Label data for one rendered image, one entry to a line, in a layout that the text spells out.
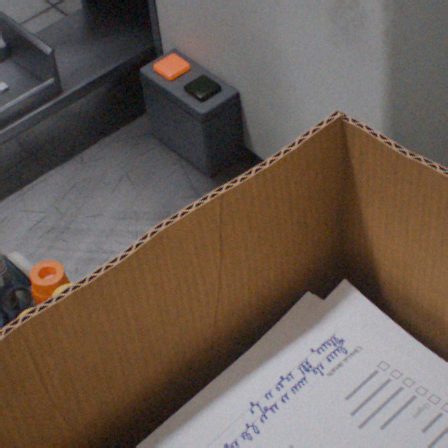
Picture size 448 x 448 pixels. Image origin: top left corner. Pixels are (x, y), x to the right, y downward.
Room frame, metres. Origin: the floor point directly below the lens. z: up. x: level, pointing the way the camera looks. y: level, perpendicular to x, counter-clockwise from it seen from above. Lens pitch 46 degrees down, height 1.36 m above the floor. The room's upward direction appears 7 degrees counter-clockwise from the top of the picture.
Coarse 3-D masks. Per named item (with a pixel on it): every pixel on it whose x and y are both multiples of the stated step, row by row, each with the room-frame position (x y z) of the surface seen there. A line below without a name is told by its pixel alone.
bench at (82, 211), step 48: (96, 96) 0.60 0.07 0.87; (48, 144) 0.56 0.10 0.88; (96, 144) 0.56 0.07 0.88; (144, 144) 0.55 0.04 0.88; (0, 192) 0.52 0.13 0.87; (48, 192) 0.52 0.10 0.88; (96, 192) 0.51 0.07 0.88; (144, 192) 0.51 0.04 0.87; (192, 192) 0.50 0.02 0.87; (0, 240) 0.48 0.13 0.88; (48, 240) 0.48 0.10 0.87; (96, 240) 0.47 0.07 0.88
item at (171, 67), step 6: (174, 54) 0.57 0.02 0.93; (162, 60) 0.56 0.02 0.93; (168, 60) 0.56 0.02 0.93; (174, 60) 0.56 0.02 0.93; (180, 60) 0.56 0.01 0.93; (156, 66) 0.56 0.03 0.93; (162, 66) 0.56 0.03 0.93; (168, 66) 0.56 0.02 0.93; (174, 66) 0.56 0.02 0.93; (180, 66) 0.56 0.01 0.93; (186, 66) 0.56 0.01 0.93; (162, 72) 0.55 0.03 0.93; (168, 72) 0.55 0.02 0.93; (174, 72) 0.55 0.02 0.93; (180, 72) 0.55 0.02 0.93; (168, 78) 0.55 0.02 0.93
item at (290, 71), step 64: (192, 0) 0.56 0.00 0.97; (256, 0) 0.51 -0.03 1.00; (320, 0) 0.48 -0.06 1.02; (384, 0) 0.44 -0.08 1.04; (192, 64) 0.56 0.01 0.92; (256, 64) 0.52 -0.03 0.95; (320, 64) 0.48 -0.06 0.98; (384, 64) 0.44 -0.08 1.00; (192, 128) 0.52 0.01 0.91; (256, 128) 0.52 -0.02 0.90; (384, 128) 0.44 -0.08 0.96
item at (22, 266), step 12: (12, 264) 0.40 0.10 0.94; (24, 264) 0.39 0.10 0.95; (12, 276) 0.39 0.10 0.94; (24, 276) 0.39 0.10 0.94; (0, 288) 0.38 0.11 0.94; (12, 288) 0.38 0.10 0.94; (24, 288) 0.38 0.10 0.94; (0, 300) 0.38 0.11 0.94; (24, 300) 0.40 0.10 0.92; (0, 312) 0.37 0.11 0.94; (12, 312) 0.37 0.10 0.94; (0, 324) 0.36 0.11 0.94
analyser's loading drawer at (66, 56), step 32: (96, 0) 0.65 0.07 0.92; (128, 0) 0.65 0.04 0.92; (0, 32) 0.61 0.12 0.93; (64, 32) 0.62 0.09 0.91; (96, 32) 0.62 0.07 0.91; (128, 32) 0.61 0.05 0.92; (0, 64) 0.60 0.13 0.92; (32, 64) 0.58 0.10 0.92; (64, 64) 0.59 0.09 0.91; (96, 64) 0.59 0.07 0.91; (128, 64) 0.59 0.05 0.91; (0, 96) 0.56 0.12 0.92; (32, 96) 0.55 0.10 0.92; (64, 96) 0.56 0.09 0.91; (0, 128) 0.54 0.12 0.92
